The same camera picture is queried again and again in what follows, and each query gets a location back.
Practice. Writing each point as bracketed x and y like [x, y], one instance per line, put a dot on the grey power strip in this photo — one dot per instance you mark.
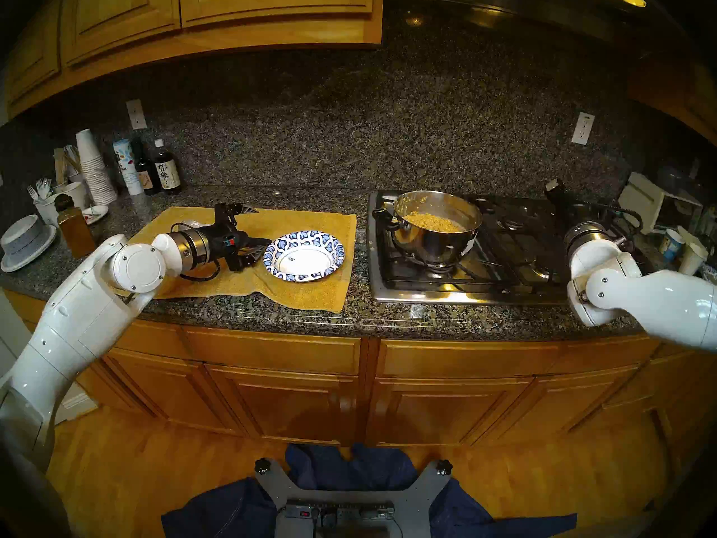
[347, 511]

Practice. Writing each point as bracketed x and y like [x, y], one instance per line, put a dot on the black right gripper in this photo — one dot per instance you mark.
[571, 206]

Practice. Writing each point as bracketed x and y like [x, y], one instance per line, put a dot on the white toaster oven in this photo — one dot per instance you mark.
[641, 203]

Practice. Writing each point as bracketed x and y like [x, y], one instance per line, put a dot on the cooked oatmeal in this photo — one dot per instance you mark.
[434, 222]

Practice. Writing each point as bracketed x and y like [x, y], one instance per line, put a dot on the dark blue saucepan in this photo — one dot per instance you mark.
[672, 175]

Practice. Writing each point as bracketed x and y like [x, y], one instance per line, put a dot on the dark blue cloth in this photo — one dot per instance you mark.
[358, 467]

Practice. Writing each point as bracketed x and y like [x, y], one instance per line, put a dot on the small white saucer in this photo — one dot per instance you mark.
[95, 213]

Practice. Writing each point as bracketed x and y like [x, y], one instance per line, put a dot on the flat wooden utensil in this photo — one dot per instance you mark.
[60, 167]

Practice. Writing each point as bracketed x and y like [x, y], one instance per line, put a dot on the thin wooden sticks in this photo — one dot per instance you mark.
[71, 158]

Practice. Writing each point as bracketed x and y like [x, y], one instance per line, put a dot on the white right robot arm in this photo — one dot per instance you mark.
[661, 301]

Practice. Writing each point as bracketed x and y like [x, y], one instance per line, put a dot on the white cup holding forks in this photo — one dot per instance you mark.
[47, 212]

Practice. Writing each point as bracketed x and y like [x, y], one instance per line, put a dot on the narrow wooden wall cabinet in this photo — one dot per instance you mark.
[689, 94]

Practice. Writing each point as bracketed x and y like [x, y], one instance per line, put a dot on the dark oil bottle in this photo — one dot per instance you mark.
[147, 178]

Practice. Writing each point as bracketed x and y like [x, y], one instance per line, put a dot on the blue printed paper cup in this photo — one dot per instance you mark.
[672, 244]

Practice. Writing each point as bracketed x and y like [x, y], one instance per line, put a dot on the blue patterned paper bowl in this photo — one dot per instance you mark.
[302, 259]

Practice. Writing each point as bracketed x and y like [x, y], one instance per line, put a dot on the black round base knob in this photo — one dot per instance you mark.
[444, 467]
[262, 465]

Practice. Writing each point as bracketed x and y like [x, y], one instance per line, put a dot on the blue patterned paper plate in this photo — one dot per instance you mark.
[710, 273]

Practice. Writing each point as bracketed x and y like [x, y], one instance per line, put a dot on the yellow cloth mat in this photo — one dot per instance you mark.
[313, 223]

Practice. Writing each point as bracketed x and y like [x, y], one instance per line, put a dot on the white blue salt canister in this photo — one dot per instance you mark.
[129, 170]

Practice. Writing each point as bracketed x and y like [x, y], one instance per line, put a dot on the steel range hood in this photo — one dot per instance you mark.
[532, 7]

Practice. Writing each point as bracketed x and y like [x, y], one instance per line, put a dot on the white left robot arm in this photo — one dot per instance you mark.
[73, 324]

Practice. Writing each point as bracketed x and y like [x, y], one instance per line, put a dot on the white shallow container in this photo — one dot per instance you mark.
[689, 234]

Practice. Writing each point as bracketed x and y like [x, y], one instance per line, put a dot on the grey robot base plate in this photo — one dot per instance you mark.
[420, 503]

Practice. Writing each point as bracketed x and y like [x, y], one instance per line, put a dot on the white wall outlet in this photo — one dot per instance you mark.
[136, 114]
[583, 129]

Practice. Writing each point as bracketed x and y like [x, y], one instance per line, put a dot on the wooden base cabinet row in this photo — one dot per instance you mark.
[285, 408]

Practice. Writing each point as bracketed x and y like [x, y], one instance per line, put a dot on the soy sauce bottle white cap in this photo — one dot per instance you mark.
[168, 175]

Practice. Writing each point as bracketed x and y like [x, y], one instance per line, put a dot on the plain white paper cup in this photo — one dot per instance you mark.
[692, 258]

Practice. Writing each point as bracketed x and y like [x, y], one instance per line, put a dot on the stainless steel pot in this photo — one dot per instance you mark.
[431, 245]

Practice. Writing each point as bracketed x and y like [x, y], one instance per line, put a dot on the steel gas cooktop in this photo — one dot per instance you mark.
[504, 262]

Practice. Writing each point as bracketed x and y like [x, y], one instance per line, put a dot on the stack of white paper cups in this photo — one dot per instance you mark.
[98, 175]

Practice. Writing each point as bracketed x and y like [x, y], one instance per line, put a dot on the amber bottle black cap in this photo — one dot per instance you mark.
[75, 234]

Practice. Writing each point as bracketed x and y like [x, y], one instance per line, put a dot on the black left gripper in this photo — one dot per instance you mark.
[241, 248]

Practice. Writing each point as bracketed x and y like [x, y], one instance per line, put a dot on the white mug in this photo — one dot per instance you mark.
[73, 194]

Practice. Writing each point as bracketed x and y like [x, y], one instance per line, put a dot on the grey ceramic bowl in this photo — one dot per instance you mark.
[25, 237]

